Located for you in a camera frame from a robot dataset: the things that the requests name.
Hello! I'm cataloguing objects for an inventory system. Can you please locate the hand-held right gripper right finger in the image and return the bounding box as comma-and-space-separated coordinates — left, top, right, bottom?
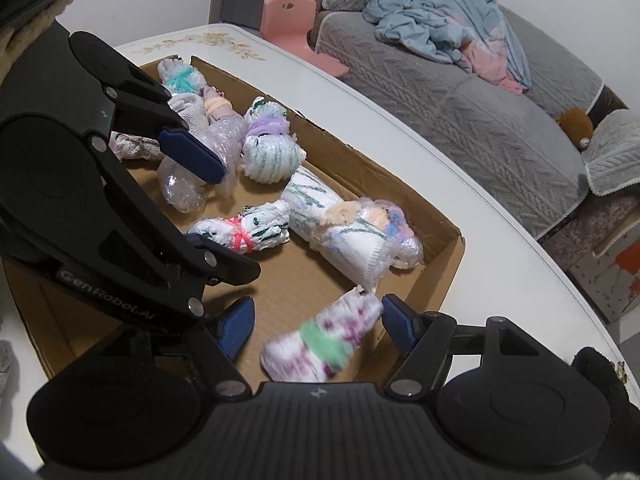
381, 295, 576, 402

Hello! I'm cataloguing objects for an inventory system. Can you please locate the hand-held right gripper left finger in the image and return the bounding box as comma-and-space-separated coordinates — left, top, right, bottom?
185, 299, 257, 402

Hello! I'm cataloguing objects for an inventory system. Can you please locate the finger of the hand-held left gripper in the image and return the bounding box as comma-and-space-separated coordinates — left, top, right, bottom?
185, 232, 262, 318
69, 31, 227, 184

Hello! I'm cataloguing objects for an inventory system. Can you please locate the clear bubble wrap bundle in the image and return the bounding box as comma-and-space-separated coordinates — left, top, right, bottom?
157, 112, 242, 213

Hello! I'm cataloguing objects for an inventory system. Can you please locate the zebra print bundle pink band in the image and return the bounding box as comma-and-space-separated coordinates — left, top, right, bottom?
187, 199, 292, 256

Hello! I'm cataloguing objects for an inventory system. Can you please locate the pink print bundle green band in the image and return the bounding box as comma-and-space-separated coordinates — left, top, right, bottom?
260, 286, 385, 383

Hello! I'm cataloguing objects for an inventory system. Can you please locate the white bundle purple band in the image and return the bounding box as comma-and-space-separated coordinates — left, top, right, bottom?
241, 96, 307, 183

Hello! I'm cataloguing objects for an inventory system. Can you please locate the cardboard box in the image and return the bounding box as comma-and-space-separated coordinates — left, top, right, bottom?
2, 54, 466, 391

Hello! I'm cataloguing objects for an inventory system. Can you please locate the white striped cloth bundle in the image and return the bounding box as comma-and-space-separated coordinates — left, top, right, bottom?
281, 166, 396, 293

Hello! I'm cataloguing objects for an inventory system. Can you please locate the pastel bubble wrap bundle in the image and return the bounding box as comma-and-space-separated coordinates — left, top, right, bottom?
350, 199, 425, 268

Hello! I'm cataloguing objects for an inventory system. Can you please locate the person's left forearm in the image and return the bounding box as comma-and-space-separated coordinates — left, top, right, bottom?
0, 0, 96, 81

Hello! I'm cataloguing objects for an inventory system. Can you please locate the grey knit cloth bundle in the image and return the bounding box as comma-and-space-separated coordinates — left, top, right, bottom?
109, 94, 208, 162

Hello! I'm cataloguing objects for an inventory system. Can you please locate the bubble wrap bundle peach band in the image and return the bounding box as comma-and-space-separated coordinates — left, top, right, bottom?
200, 86, 236, 123

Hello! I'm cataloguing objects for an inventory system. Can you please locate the white teal yarn bundle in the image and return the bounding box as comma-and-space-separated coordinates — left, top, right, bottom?
157, 57, 206, 98

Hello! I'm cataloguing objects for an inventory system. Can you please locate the pink plastic chair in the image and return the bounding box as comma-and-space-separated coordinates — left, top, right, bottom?
261, 0, 351, 78

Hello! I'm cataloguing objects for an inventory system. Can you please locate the black cloth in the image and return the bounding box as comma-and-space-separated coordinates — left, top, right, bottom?
571, 346, 633, 441

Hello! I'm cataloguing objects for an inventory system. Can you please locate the grey sofa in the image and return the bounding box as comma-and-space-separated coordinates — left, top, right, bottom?
292, 0, 640, 241

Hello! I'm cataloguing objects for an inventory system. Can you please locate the brown plush toy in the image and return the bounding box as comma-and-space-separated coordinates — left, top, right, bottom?
556, 107, 596, 151

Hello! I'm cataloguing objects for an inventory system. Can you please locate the light blue blanket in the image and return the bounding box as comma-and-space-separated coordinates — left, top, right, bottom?
362, 0, 532, 95

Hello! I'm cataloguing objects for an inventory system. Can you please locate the grey knit sofa cover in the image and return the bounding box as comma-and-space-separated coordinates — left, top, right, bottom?
582, 109, 640, 197

